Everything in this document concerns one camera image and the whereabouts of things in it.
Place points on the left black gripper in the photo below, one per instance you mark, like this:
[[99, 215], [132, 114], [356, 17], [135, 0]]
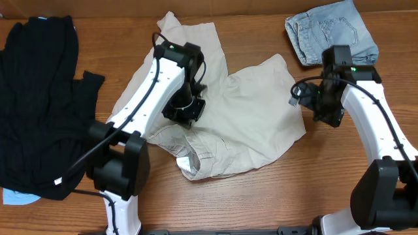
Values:
[[184, 111]]

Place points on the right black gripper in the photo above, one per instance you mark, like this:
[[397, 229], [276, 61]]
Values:
[[332, 118]]

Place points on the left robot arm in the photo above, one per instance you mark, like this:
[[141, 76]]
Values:
[[117, 159]]

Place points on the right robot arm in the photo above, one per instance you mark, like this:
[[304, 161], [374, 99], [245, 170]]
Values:
[[385, 198]]

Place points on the folded light blue jeans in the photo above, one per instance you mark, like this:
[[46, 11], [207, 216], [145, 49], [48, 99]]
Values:
[[320, 28]]

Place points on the black garment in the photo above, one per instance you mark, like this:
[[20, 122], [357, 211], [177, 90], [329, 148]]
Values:
[[45, 110]]

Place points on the light blue garment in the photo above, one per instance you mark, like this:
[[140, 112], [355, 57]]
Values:
[[15, 198]]

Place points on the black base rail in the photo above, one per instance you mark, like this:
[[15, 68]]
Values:
[[222, 232]]

